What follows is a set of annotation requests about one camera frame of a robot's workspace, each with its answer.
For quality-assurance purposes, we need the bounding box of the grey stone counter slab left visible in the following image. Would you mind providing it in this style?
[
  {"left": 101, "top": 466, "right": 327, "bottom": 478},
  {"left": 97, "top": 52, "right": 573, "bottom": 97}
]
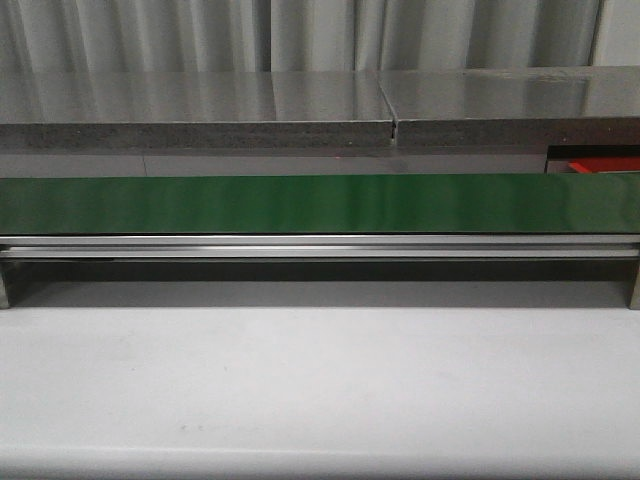
[{"left": 1, "top": 72, "right": 394, "bottom": 151}]

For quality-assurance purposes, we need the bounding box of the grey stone counter slab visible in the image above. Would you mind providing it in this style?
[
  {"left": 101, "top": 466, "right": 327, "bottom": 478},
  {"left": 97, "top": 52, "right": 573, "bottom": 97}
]
[
  {"left": 1, "top": 72, "right": 394, "bottom": 151},
  {"left": 379, "top": 66, "right": 639, "bottom": 148}
]

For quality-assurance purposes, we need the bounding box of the grey stone counter slab right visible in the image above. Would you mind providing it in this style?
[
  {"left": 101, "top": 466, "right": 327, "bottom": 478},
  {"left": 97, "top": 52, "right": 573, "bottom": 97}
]
[{"left": 379, "top": 66, "right": 639, "bottom": 148}]

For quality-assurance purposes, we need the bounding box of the green conveyor belt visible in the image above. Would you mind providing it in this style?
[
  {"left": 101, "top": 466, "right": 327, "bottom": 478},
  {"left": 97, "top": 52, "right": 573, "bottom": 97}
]
[{"left": 1, "top": 174, "right": 639, "bottom": 235}]

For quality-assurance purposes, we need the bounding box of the red plastic tray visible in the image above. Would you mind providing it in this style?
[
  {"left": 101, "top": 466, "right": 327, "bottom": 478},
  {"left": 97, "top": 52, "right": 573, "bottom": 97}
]
[{"left": 568, "top": 156, "right": 640, "bottom": 174}]

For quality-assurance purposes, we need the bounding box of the right conveyor support leg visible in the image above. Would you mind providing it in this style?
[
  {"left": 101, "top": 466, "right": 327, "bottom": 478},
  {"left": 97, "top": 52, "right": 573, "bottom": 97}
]
[{"left": 626, "top": 261, "right": 640, "bottom": 310}]

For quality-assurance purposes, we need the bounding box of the conveyor support leg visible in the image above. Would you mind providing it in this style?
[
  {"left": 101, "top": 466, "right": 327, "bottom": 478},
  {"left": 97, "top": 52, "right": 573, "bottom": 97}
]
[
  {"left": 0, "top": 262, "right": 22, "bottom": 309},
  {"left": 626, "top": 261, "right": 640, "bottom": 310}
]

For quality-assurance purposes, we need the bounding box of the left conveyor support leg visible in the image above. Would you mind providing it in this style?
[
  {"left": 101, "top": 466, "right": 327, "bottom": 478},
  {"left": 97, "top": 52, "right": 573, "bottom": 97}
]
[{"left": 0, "top": 262, "right": 22, "bottom": 309}]

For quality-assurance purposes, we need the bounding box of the grey pleated curtain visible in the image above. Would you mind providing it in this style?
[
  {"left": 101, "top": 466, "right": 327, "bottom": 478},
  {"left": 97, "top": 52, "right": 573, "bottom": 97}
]
[{"left": 1, "top": 1, "right": 602, "bottom": 73}]

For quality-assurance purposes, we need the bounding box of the aluminium conveyor frame rail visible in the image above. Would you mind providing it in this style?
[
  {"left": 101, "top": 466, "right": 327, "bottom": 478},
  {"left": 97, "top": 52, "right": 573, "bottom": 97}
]
[{"left": 1, "top": 234, "right": 639, "bottom": 261}]

